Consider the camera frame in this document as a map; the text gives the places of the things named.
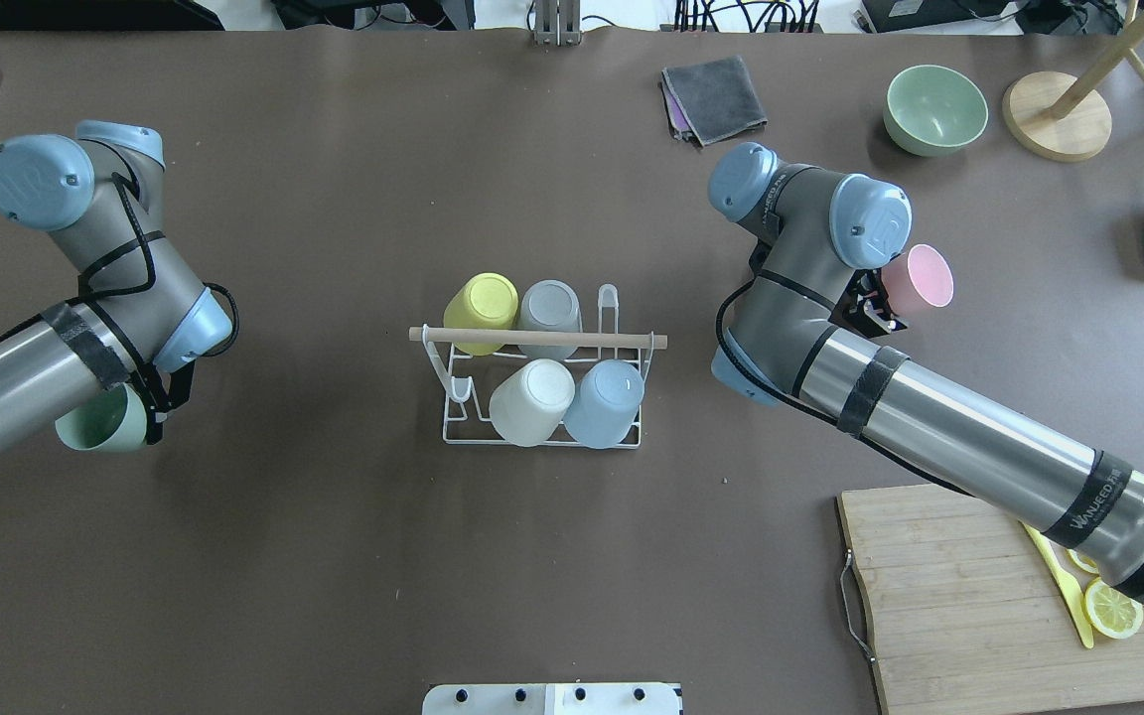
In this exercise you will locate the wooden cutting board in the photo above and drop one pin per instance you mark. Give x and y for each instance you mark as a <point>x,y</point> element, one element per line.
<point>962,613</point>

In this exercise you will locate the grey cup on rack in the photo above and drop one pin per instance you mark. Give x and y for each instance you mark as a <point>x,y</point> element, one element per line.
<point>549,306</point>

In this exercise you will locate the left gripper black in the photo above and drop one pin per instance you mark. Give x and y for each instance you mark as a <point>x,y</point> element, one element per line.
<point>154,406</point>

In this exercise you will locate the grey cloth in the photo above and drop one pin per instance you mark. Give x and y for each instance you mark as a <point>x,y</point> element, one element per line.
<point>718,98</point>

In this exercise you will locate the green bowl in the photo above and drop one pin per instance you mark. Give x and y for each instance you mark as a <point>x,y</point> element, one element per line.
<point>934,111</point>

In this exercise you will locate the wooden stand base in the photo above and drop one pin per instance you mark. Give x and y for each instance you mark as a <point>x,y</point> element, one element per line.
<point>1063,117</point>

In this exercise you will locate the purple cloth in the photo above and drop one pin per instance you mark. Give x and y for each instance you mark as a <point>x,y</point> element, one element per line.
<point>677,121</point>

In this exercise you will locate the aluminium frame post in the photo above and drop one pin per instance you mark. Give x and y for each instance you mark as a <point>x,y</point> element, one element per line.
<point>557,23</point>

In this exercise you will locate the yellow cup on rack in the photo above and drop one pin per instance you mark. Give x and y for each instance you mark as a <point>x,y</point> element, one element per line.
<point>487,301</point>

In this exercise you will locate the white wire cup rack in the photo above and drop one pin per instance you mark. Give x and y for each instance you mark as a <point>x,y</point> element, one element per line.
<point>471,363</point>

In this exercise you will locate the pink cup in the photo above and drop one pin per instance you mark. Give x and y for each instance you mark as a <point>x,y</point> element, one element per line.
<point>918,280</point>

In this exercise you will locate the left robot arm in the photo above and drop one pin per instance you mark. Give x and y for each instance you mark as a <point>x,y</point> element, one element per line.
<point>140,316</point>

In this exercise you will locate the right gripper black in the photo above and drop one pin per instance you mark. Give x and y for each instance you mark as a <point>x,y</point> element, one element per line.
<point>871,303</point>

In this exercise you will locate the yellow plastic knife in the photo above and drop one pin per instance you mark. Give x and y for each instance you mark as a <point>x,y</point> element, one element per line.
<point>1067,585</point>

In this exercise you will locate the lemon slice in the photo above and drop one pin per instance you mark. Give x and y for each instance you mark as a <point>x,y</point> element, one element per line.
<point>1082,562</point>
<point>1111,612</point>

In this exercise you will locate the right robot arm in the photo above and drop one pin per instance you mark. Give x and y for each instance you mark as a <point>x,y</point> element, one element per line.
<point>817,229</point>

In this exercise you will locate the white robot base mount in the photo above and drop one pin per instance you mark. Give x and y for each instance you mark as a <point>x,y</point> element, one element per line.
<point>647,697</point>

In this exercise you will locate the blue cup on rack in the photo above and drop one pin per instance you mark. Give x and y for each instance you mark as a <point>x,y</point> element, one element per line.
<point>607,401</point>

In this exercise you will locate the white cup on rack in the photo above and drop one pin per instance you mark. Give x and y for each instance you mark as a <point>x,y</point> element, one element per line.
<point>529,405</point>

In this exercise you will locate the green cup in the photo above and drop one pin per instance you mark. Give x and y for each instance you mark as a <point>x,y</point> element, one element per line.
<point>114,422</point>

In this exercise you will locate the lemon slice top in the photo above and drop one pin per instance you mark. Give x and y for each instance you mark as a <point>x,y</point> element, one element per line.
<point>1111,612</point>

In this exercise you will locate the lemon slice lower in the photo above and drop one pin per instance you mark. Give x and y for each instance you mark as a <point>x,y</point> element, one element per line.
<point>1082,562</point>

